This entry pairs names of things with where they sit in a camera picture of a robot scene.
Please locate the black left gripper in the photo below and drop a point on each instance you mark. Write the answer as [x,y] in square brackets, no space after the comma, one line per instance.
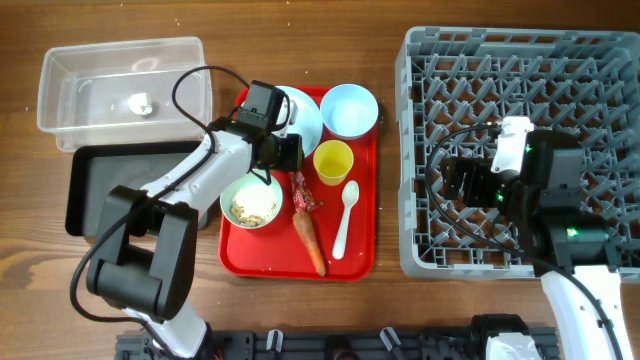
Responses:
[291,154]

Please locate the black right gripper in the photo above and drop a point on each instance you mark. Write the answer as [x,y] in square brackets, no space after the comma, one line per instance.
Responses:
[461,181]

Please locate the yellow plastic cup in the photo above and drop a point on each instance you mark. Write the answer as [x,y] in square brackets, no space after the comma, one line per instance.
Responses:
[333,160]

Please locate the red snack wrapper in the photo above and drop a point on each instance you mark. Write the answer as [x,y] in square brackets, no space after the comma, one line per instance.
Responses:
[302,197]

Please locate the light blue bowl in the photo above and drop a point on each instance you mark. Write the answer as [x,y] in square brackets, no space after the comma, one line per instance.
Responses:
[349,111]

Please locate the white tissue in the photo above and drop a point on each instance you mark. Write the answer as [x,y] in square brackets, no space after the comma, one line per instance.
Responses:
[140,104]

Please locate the white plastic spoon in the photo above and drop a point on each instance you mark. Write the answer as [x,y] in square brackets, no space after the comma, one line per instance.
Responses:
[350,197]

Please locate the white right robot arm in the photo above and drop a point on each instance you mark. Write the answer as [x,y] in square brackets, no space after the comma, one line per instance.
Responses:
[578,264]

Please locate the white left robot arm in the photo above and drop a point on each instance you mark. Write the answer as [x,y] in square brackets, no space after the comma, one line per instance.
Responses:
[143,260]

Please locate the clear plastic waste bin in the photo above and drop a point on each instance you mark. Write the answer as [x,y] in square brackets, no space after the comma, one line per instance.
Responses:
[83,92]

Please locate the grey plastic dishwasher rack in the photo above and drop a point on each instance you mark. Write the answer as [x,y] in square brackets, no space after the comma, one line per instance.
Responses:
[452,82]

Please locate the light blue plate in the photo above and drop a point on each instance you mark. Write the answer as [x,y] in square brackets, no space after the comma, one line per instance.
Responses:
[307,120]

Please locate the green bowl with food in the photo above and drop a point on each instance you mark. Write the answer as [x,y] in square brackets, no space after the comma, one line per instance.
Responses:
[250,203]

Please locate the orange carrot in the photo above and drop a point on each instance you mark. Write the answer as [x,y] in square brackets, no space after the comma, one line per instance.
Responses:
[305,230]

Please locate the red plastic serving tray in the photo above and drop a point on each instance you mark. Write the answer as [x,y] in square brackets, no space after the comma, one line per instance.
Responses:
[276,250]

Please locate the black rectangular tray bin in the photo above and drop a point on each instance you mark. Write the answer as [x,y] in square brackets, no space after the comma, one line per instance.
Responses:
[97,169]

